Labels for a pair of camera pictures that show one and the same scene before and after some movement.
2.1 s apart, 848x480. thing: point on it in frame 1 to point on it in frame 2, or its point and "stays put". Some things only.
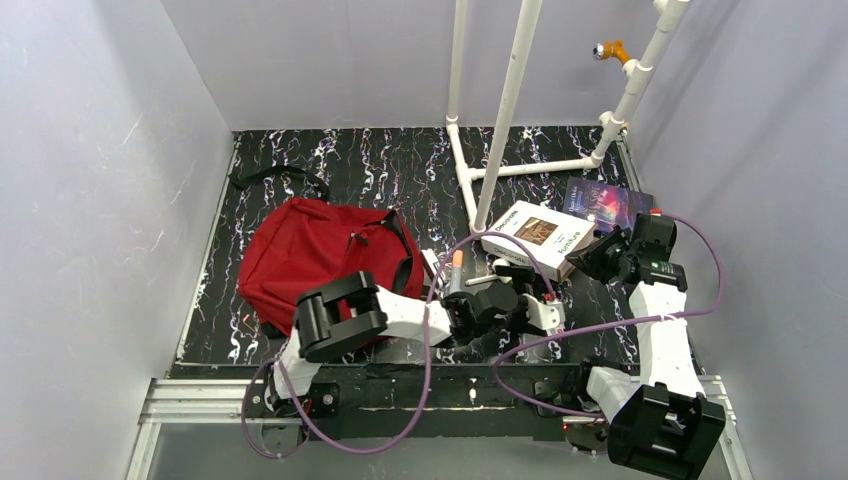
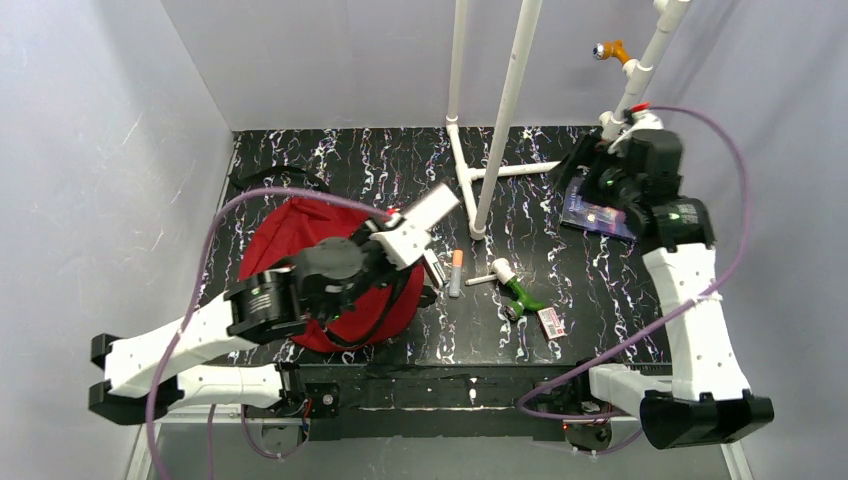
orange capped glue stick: [455, 285] stays put
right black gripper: [597, 254] to [589, 178]
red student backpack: [301, 244] stays put
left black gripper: [506, 291] to [374, 266]
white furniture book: [549, 234] to [432, 207]
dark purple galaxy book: [604, 205] stays put
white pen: [481, 279] stays put
